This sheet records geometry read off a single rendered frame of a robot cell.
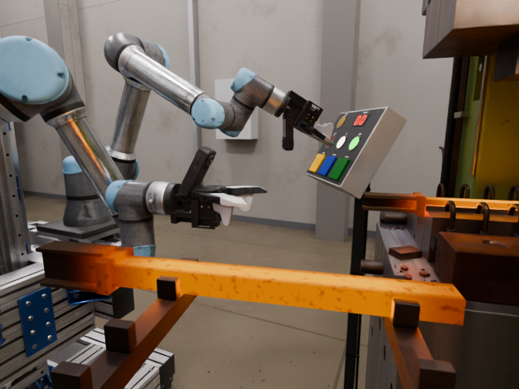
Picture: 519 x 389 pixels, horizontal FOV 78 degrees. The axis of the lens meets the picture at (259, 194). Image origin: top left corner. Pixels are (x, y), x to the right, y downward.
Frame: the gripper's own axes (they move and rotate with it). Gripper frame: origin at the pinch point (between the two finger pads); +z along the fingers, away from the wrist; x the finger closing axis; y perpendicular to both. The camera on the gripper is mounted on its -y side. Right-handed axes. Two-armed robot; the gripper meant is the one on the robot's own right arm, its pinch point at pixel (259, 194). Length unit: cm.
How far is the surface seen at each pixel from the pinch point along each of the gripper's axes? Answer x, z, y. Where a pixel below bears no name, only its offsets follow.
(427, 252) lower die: 6.6, 30.6, 6.9
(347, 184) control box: -37.7, 17.5, 2.9
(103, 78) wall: -348, -325, -88
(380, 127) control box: -42, 26, -14
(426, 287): 33.8, 24.2, 0.7
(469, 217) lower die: 6.0, 36.3, 0.7
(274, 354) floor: -81, -14, 100
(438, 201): 1.3, 32.8, -0.8
